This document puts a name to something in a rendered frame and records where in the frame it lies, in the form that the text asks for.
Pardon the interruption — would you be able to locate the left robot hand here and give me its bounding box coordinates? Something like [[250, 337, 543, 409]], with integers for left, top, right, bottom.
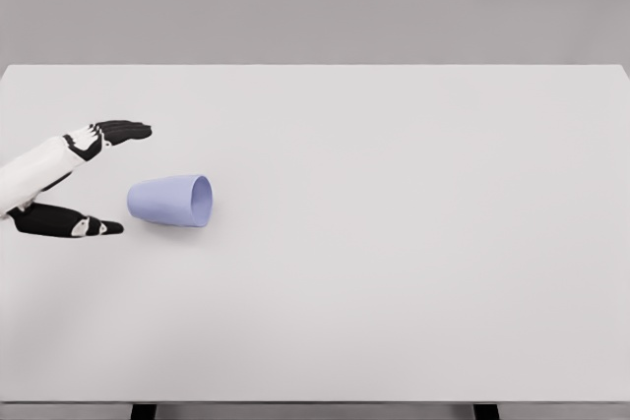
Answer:
[[0, 119, 154, 238]]

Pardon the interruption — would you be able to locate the lavender plastic cup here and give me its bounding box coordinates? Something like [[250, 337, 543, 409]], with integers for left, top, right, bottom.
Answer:
[[126, 173, 215, 230]]

